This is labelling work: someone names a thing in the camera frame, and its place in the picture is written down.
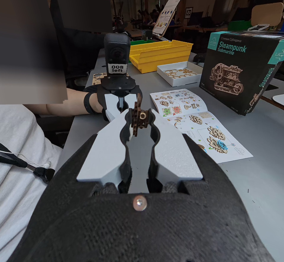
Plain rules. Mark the plywood parts sheet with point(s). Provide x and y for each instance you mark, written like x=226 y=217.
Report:
x=97 y=79

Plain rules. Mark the pile of yellow rubber rings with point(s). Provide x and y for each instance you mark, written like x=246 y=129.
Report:
x=180 y=72

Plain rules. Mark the black wristband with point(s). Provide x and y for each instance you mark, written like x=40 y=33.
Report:
x=87 y=103

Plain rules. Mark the white rounded plate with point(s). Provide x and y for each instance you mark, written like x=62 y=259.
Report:
x=279 y=99

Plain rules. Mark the beige rounded board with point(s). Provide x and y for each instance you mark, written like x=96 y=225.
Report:
x=267 y=15

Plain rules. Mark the white sheet on clipboard stand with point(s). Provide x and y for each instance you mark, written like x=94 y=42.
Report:
x=173 y=2

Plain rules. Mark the black quilted wrist rest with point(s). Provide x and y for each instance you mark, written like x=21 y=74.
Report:
x=91 y=88

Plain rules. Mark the wooden gear assembly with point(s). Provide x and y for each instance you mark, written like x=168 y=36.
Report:
x=139 y=118

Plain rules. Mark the black model kit box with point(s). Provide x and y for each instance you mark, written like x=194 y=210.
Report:
x=239 y=71

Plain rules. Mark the green plastic storage bin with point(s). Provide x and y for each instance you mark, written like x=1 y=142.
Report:
x=239 y=25
x=139 y=42

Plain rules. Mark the printed instruction booklet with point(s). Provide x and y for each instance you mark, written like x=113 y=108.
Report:
x=199 y=122

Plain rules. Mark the person's left hand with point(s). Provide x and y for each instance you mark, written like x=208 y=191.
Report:
x=97 y=103

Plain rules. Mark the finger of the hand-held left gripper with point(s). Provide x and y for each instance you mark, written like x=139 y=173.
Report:
x=131 y=101
x=111 y=104

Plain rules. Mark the operator in white shirt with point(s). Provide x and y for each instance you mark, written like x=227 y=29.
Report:
x=17 y=177

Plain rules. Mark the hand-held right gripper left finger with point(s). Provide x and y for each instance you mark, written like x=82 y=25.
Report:
x=104 y=155

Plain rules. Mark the small black device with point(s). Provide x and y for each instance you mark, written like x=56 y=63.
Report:
x=198 y=59

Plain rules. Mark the person's left forearm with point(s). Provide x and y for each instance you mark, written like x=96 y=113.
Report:
x=64 y=104

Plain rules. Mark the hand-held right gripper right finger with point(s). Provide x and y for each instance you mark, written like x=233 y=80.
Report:
x=175 y=155

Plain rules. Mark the white cardboard tray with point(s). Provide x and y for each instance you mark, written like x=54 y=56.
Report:
x=177 y=78

